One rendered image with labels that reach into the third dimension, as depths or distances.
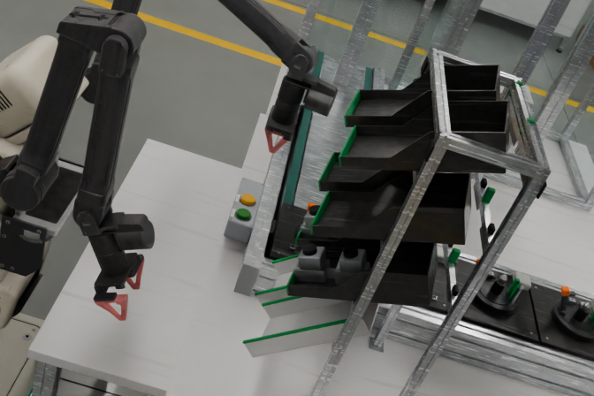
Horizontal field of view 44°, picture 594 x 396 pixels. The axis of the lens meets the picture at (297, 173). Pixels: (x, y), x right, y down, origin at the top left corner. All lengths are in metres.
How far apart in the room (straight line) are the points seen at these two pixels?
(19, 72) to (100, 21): 0.33
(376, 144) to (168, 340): 0.72
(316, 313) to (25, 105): 0.74
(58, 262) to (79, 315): 1.35
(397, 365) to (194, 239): 0.63
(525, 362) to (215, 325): 0.81
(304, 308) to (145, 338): 0.38
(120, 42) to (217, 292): 0.86
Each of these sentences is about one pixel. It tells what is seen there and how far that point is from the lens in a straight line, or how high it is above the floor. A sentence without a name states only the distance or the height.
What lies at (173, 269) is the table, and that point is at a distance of 1.95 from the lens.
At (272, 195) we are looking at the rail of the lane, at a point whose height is 0.96.
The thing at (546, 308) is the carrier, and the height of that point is 0.97.
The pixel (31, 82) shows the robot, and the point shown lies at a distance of 1.58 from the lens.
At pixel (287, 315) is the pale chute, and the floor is 1.02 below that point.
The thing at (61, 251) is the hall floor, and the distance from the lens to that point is 3.19.
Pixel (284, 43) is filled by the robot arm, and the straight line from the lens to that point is 1.67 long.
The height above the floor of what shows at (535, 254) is 0.86.
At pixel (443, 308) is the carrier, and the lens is 2.00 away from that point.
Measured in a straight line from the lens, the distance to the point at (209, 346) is 1.80.
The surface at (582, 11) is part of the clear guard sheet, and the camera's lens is 3.18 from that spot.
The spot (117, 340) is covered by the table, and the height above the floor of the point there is 0.86.
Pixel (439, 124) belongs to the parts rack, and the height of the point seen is 1.66.
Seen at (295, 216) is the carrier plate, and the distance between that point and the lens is 2.06.
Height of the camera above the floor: 2.19
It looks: 33 degrees down
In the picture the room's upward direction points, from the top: 20 degrees clockwise
